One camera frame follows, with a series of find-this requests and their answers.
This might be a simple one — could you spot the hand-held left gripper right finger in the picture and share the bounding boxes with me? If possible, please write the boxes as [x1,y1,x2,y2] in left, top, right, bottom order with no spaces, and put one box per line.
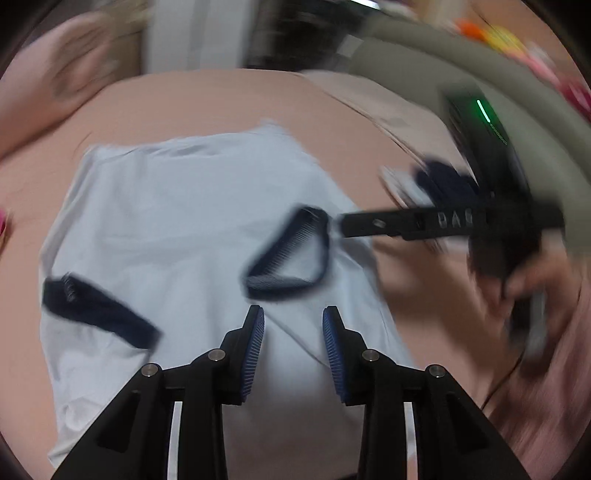
[322,305,532,480]

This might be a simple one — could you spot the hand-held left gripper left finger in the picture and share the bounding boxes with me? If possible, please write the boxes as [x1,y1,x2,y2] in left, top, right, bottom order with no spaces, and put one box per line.
[51,305,266,480]

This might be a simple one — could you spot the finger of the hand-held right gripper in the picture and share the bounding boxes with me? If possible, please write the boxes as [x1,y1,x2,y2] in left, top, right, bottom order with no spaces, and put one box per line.
[339,205,490,241]

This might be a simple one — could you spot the light blue shirt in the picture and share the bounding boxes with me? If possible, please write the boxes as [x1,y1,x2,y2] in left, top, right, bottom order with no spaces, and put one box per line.
[39,120,416,472]

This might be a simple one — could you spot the person's right hand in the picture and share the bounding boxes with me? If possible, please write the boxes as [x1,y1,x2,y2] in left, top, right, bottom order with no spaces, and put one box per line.
[503,258,583,365]

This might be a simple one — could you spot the folded white printed garment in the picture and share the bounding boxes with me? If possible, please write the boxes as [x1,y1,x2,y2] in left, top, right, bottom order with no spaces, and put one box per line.
[379,166,435,208]

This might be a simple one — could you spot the folded navy garment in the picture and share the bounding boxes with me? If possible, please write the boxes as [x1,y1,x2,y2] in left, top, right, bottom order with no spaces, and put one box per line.
[413,159,485,208]

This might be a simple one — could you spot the large beige dotted pillow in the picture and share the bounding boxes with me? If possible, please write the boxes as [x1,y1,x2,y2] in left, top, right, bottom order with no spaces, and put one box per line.
[379,111,467,185]

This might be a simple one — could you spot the pink plush toy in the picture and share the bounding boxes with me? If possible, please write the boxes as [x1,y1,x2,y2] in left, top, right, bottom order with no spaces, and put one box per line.
[526,44,591,112]

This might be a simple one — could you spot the yellow sponge plush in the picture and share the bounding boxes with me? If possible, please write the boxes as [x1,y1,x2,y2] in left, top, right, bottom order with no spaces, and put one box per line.
[487,28,529,54]

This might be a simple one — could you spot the grey padded headboard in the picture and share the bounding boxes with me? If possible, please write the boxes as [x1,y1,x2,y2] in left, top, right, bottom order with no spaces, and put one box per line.
[342,25,591,250]

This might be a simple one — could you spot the orange carrot plush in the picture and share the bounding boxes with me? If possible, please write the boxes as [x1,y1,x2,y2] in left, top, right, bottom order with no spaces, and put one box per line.
[455,18,490,40]

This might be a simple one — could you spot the small beige dotted pillow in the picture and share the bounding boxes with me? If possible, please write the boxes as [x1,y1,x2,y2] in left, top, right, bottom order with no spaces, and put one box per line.
[300,69,439,134]

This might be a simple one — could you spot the glass door wardrobe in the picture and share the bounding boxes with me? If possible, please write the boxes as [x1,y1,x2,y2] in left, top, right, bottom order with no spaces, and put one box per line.
[245,0,370,70]

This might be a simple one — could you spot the bed with pink sheet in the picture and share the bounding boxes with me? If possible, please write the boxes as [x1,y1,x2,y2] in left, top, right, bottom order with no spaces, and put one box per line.
[0,67,591,480]

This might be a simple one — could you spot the white wardrobe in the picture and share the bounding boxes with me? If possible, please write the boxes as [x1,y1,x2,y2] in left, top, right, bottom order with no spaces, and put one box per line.
[143,0,259,75]

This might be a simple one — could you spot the rolled pink quilt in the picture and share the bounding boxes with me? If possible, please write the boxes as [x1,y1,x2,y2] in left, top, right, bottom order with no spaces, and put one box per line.
[0,14,144,158]

